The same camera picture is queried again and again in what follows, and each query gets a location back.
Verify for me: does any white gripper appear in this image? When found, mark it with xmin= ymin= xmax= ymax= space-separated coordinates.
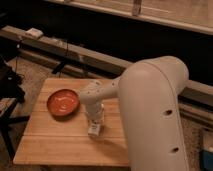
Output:
xmin=85 ymin=102 xmax=104 ymax=121

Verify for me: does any white plastic bottle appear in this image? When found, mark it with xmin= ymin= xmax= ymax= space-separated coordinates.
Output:
xmin=88 ymin=118 xmax=103 ymax=136

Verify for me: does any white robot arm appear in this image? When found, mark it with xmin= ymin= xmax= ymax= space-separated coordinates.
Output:
xmin=79 ymin=56 xmax=189 ymax=171

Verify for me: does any orange ceramic bowl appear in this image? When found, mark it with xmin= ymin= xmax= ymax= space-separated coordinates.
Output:
xmin=46 ymin=89 xmax=79 ymax=117

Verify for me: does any wooden table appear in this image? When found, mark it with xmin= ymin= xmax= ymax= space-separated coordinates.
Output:
xmin=13 ymin=78 xmax=129 ymax=167

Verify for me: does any black stand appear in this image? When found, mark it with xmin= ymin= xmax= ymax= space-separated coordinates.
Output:
xmin=0 ymin=56 xmax=29 ymax=159

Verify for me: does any small white box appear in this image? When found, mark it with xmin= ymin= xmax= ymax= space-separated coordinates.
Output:
xmin=25 ymin=28 xmax=43 ymax=39

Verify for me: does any long wooden beam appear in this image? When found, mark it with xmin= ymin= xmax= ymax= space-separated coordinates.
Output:
xmin=0 ymin=26 xmax=213 ymax=107

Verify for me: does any blue box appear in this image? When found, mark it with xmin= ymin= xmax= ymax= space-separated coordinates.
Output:
xmin=199 ymin=129 xmax=213 ymax=171

